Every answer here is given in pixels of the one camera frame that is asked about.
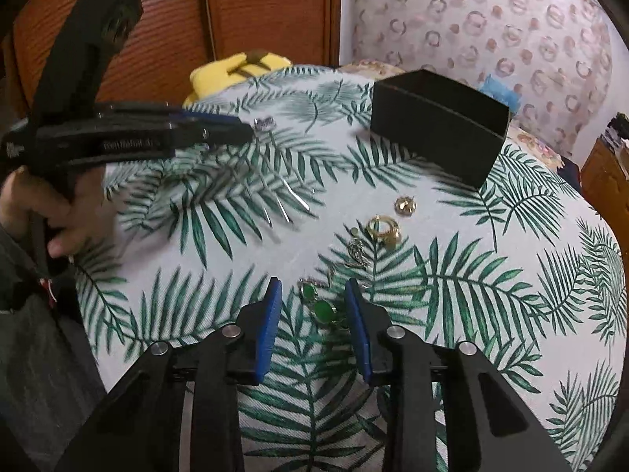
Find gold ring cluster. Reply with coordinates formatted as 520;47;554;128
366;215;403;249

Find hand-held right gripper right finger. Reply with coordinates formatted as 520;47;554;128
344;278;573;472

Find black box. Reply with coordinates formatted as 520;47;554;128
370;70;512;192

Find navy blue bed sheet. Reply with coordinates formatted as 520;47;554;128
560;157;583;183

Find silver chain charm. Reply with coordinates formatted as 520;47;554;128
346;238;372;270

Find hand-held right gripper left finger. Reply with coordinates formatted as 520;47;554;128
54;277;283;472

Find wooden louvered wardrobe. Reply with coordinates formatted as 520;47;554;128
0;0;342;119

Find yellow plush toy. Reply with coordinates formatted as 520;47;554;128
183;50;291;108

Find wooden side cabinet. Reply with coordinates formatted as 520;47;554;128
580;138;629;202

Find dark clothes pile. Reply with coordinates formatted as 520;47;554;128
602;112;629;153

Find palm leaf print tablecloth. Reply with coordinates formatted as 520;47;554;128
74;65;625;472

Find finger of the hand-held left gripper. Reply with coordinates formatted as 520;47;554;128
98;102;244;127
172;123;256;151

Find person's left hand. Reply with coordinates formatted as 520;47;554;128
0;164;106;259

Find person's left forearm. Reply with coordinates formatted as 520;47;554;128
0;221;109;472

